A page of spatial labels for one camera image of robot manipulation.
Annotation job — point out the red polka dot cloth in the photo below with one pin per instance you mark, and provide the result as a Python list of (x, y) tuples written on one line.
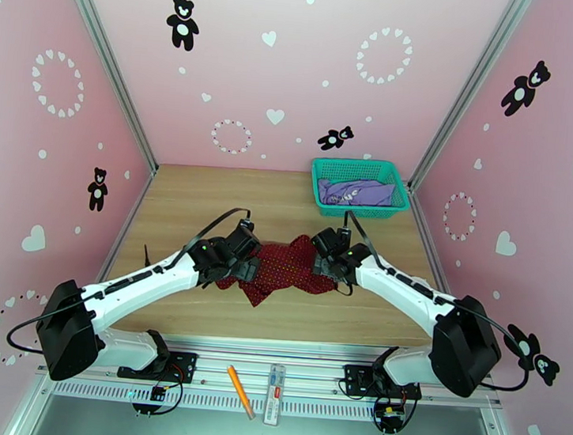
[(282, 268)]

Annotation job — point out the light purple shirt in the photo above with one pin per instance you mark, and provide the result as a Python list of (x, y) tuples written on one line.
[(353, 192)]

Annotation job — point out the teal plastic mesh basket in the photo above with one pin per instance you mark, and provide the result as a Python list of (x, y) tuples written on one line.
[(356, 213)]

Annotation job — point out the orange pen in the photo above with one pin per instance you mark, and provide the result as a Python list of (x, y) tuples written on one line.
[(239, 389)]

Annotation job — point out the small black circuit board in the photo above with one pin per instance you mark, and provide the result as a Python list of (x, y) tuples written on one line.
[(157, 392)]

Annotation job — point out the circuit board with yellow connector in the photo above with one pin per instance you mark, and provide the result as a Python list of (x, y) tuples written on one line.
[(390, 415)]

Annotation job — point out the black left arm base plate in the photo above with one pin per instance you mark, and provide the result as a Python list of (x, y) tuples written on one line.
[(183, 362)]

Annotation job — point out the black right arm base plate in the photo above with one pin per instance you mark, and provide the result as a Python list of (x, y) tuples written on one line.
[(355, 378)]

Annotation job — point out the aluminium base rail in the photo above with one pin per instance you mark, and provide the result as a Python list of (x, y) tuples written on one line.
[(304, 374)]

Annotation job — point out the aluminium frame post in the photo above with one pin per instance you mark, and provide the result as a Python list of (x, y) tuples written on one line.
[(108, 61), (470, 90)]

